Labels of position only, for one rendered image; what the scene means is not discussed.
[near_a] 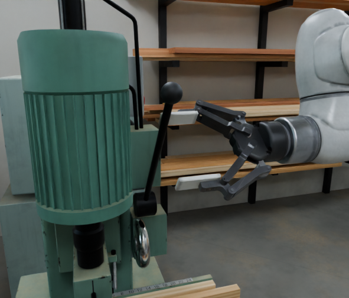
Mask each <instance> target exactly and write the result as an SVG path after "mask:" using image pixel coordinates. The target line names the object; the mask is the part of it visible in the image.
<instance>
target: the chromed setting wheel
mask: <svg viewBox="0 0 349 298"><path fill-rule="evenodd" d="M133 225H134V227H135V236H134V237H133V243H134V247H135V260H136V263H137V265H138V266H139V267H140V268H146V267H147V266H148V265H149V262H150V244H149V236H148V230H147V227H146V224H145V222H144V221H143V219H141V218H138V219H136V220H135V221H134V223H133Z"/></svg>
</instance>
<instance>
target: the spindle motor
mask: <svg viewBox="0 0 349 298"><path fill-rule="evenodd" d="M17 46H18V55H19V65H20V71H21V81H22V89H23V91H24V93H23V95H24V105H25V114H26V120H27V130H28V140H29V145H30V155H31V165H32V175H33V181H34V190H35V201H36V207H37V214H38V216H39V217H40V218H41V219H43V220H45V221H47V222H51V223H54V224H60V225H86V224H94V223H98V222H103V221H106V220H109V219H112V218H115V217H117V216H119V215H121V214H123V213H124V212H126V211H127V210H128V209H129V208H130V207H131V206H132V204H133V189H132V157H131V123H130V106H129V91H128V89H129V69H128V43H127V41H126V39H125V37H124V35H123V34H119V33H113V32H107V31H94V30H65V29H49V30H28V31H22V32H20V34H19V37H18V39H17Z"/></svg>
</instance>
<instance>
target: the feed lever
mask: <svg viewBox="0 0 349 298"><path fill-rule="evenodd" d="M182 94H183V92H182V88H181V86H180V85H179V84H178V83H175V82H168V83H166V84H164V85H163V87H162V89H161V98H162V99H163V101H164V102H165V105H164V110H163V113H162V118H161V123H160V126H159V131H158V136H157V139H156V144H155V149H154V154H153V157H152V162H151V167H150V170H149V175H148V180H147V183H146V188H145V192H140V193H135V194H134V195H133V208H134V213H135V216H136V217H142V216H151V215H155V214H156V212H157V203H156V196H155V193H154V192H153V191H151V189H152V185H153V182H154V178H155V173H156V169H157V166H158V162H159V158H160V155H161V150H162V146H163V143H164V139H165V134H166V131H167V128H168V123H169V119H170V116H171V111H172V107H173V104H176V103H178V102H179V101H180V100H181V98H182Z"/></svg>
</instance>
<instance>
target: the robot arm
mask: <svg viewBox="0 0 349 298"><path fill-rule="evenodd" d="M295 75H296V85H297V88H298V92H299V100H300V106H299V115H298V116H285V117H279V118H276V119H275V120H274V121H268V122H259V123H257V124H253V125H251V124H247V123H246V120H245V116H246V113H245V111H234V110H231V109H228V108H224V107H222V106H218V105H215V104H212V103H208V102H204V101H201V100H197V101H196V103H195V107H194V109H180V110H178V112H171V116H170V119H169V123H168V125H184V124H195V121H198V122H200V123H202V124H204V125H205V126H207V127H209V128H211V129H213V130H215V131H217V132H219V133H221V134H223V135H224V137H225V138H227V139H229V143H230V145H231V146H232V147H233V152H234V155H237V156H238V158H237V160H236V161H235V162H234V163H233V165H232V166H231V167H230V168H229V169H228V171H227V172H226V173H225V175H224V176H223V177H222V178H221V175H220V174H208V175H201V176H190V177H179V178H178V181H177V184H176V186H175V189H176V191H177V190H188V189H198V188H199V190H200V192H211V191H220V192H222V194H223V195H224V199H225V200H226V201H229V200H231V199H232V198H234V197H235V196H236V195H238V194H239V193H240V192H241V191H243V190H244V189H245V188H247V187H248V186H249V185H251V184H252V183H253V182H255V181H256V180H259V179H264V178H266V176H267V175H268V174H269V173H270V171H271V170H272V168H271V166H269V165H266V164H265V163H267V162H273V161H277V162H278V163H280V164H293V163H307V162H312V163H316V164H334V163H341V162H345V161H349V16H348V15H347V14H346V13H345V12H343V11H342V10H340V9H335V8H327V9H322V10H320V11H317V12H315V13H313V14H312V15H310V16H309V17H308V18H307V19H306V20H305V22H304V23H303V24H302V25H301V27H300V29H299V32H298V36H297V39H296V47H295ZM200 115H202V116H200ZM231 129H234V131H233V132H232V134H231V133H230V131H231ZM245 161H249V162H251V163H253V164H257V166H256V167H255V169H254V170H253V171H251V172H250V173H249V174H247V175H246V176H244V177H243V178H242V179H240V180H239V181H238V182H236V183H235V184H233V185H232V186H230V185H229V182H230V181H231V179H232V178H233V177H234V175H235V174H236V173H237V172H238V171H239V169H240V168H241V167H242V165H243V164H244V163H245ZM220 178H221V179H220Z"/></svg>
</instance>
